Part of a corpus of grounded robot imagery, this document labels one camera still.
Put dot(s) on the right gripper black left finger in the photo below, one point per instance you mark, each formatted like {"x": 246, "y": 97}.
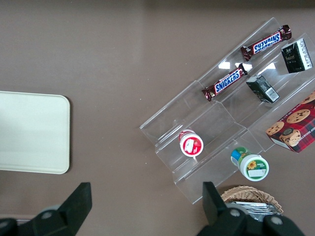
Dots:
{"x": 66, "y": 214}

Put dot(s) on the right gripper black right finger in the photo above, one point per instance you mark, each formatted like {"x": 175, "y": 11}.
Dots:
{"x": 221, "y": 218}

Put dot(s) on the light tan wicker basket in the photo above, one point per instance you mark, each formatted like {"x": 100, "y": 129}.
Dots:
{"x": 246, "y": 194}

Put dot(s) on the cream rectangular tray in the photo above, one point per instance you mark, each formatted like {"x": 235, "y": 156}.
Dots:
{"x": 32, "y": 132}

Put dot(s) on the silver foil packets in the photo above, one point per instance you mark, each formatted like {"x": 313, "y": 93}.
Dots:
{"x": 253, "y": 207}

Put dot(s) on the green sunflower lidded cup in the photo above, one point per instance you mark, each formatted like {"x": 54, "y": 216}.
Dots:
{"x": 253, "y": 167}

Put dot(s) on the red lidded cup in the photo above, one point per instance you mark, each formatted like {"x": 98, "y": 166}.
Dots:
{"x": 190, "y": 146}

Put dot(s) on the clear acrylic stepped display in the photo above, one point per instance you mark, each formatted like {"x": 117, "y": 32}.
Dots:
{"x": 221, "y": 115}

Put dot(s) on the red plaid cookie box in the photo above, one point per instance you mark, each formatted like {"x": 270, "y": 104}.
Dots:
{"x": 295, "y": 127}

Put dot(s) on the dark green barcode carton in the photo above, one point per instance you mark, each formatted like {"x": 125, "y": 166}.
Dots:
{"x": 262, "y": 88}

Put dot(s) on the Snickers bar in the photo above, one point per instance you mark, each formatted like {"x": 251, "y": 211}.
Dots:
{"x": 267, "y": 43}
{"x": 227, "y": 81}

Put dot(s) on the dark green white carton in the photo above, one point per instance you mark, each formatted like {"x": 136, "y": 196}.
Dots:
{"x": 295, "y": 59}

